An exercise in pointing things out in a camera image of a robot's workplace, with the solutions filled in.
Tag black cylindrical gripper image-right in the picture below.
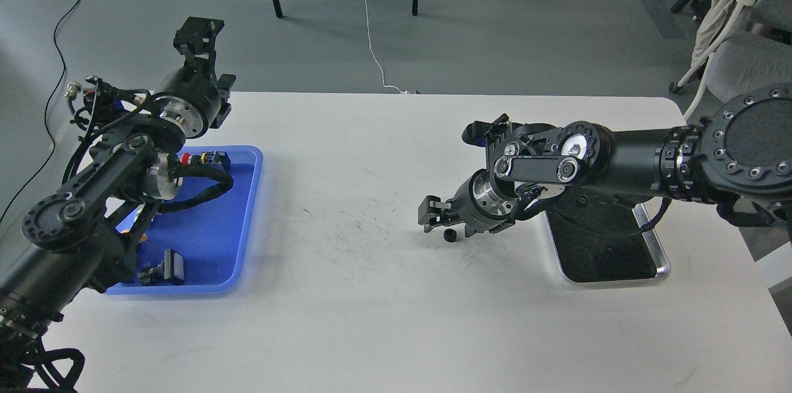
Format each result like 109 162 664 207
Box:
418 168 516 239

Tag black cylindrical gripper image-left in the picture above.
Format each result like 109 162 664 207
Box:
151 16 237 139

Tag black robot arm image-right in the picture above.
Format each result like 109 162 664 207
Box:
418 83 791 237

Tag black robot arm image-left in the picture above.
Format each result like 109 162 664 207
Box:
1 16 236 392

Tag silver metal tray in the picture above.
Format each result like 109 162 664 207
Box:
545 190 671 288

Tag blue plastic tray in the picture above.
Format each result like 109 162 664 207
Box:
106 145 264 295

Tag red emergency push button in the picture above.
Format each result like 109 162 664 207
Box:
180 150 230 174

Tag grey office chair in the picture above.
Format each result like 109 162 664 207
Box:
670 0 792 109

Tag black cable on floor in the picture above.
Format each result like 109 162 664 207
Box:
0 0 149 227

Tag yellow push button switch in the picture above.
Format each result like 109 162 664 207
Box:
121 225 149 244

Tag black square switch block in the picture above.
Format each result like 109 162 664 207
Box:
138 249 186 286

